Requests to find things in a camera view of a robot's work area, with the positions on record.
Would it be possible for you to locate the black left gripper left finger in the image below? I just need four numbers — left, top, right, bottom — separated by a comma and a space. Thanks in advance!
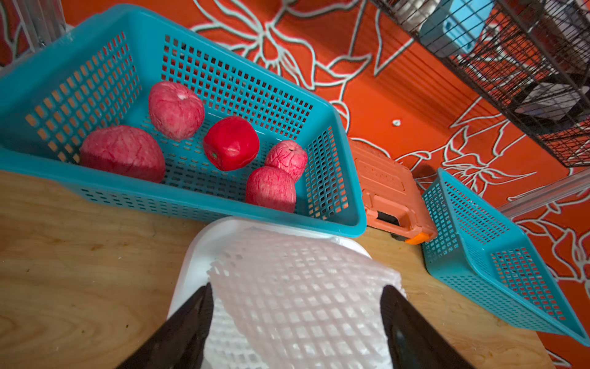
118, 284, 214, 369

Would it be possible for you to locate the teal basket with netted apples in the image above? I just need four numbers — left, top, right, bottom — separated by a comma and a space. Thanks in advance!
422, 169, 589, 346

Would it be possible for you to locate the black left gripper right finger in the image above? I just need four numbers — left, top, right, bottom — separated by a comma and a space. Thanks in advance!
380, 285, 473, 368

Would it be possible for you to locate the netted apple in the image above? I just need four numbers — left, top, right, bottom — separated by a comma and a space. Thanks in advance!
265, 140, 308, 182
245, 167, 297, 213
80, 125, 166, 183
148, 81, 205, 141

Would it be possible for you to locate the white plastic tray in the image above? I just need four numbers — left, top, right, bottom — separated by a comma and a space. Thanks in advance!
167, 216, 372, 369

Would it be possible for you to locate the black wire wall basket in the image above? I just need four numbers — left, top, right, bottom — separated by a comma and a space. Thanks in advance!
377, 0, 589, 168

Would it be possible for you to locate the light blue flat box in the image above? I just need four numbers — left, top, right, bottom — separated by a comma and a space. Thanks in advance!
419, 0, 495, 58

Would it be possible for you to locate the teal empty basket left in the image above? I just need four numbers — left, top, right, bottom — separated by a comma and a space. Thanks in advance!
1, 5, 367, 238

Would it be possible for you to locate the orange plastic tool case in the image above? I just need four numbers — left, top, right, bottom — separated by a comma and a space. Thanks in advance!
349, 139, 438, 245

